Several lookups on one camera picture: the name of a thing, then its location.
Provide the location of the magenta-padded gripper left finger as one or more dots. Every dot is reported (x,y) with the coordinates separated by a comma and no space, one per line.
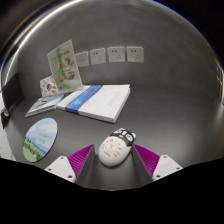
(63,165)

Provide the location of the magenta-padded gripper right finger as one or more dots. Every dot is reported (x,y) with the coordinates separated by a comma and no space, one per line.
(165,166)

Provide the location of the white panda-print computer mouse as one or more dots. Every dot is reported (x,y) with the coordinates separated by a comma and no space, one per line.
(113,151)

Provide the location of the round landscape-print mouse pad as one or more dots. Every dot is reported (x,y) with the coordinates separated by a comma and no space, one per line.
(40,139)

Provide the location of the grey striped book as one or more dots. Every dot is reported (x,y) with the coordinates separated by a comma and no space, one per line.
(43,104)

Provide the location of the white book with blue band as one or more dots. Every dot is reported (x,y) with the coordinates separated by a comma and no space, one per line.
(100,100)

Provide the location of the white sticker-print card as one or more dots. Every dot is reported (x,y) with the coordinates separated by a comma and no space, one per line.
(47,86)

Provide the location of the black rectangular panel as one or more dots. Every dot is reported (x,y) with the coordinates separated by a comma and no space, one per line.
(12,91)

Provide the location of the green menu card stand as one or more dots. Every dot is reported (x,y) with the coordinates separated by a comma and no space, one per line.
(64,66)

